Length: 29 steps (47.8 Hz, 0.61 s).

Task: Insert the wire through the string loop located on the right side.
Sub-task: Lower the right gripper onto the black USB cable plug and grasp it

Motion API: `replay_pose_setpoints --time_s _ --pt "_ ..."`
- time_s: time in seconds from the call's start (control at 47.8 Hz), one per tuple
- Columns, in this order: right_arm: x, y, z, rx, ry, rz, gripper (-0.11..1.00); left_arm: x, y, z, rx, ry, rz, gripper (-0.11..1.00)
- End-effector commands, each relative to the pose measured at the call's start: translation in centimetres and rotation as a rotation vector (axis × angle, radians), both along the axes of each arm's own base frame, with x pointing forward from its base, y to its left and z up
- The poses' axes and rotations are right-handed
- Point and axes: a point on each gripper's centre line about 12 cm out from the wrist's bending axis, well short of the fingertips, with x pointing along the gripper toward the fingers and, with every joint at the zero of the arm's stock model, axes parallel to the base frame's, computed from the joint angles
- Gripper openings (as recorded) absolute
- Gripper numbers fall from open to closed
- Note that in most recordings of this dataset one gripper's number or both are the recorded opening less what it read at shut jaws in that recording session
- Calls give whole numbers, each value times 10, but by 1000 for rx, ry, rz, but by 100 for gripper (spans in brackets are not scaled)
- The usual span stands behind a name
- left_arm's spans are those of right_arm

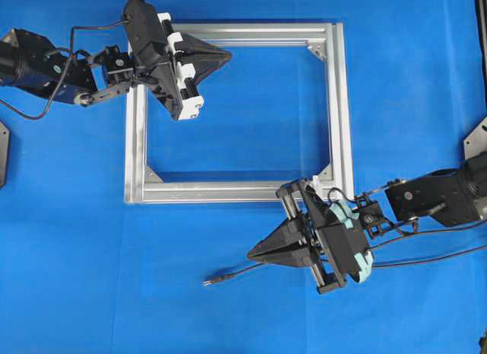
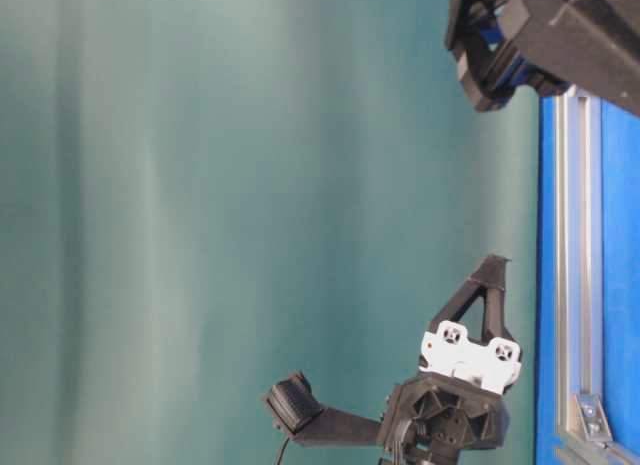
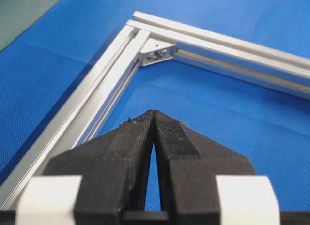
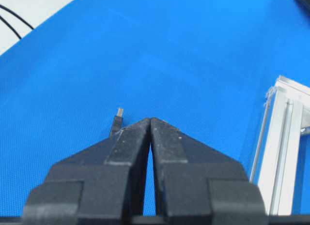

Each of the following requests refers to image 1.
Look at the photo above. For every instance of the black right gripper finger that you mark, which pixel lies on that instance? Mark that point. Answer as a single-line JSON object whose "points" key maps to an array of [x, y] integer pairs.
{"points": [[287, 233], [294, 255]]}

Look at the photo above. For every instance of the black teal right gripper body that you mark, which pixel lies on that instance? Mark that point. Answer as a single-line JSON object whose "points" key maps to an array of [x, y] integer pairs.
{"points": [[338, 247]]}

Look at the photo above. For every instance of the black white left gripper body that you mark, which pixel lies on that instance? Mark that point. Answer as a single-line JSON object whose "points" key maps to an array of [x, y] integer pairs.
{"points": [[153, 43]]}

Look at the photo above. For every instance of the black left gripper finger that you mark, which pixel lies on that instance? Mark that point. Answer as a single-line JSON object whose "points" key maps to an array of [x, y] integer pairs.
{"points": [[205, 68], [201, 53]]}

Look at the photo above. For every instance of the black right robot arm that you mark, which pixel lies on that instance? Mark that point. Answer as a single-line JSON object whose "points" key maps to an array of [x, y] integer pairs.
{"points": [[451, 197]]}

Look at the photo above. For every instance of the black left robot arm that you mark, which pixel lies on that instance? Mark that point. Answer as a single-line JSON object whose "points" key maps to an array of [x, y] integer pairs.
{"points": [[31, 63]]}

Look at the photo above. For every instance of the white zip tie loop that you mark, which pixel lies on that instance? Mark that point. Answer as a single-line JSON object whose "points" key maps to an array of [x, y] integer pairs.
{"points": [[317, 184]]}

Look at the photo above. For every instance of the silver aluminium extrusion frame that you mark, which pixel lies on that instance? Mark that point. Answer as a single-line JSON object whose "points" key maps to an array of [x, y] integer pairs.
{"points": [[326, 41]]}

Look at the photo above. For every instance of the grey right base plate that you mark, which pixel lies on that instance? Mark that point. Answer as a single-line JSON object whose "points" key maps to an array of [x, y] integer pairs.
{"points": [[475, 142]]}

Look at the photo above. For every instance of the black vertical post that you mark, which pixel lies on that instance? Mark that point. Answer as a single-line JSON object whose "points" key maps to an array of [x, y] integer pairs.
{"points": [[480, 6]]}

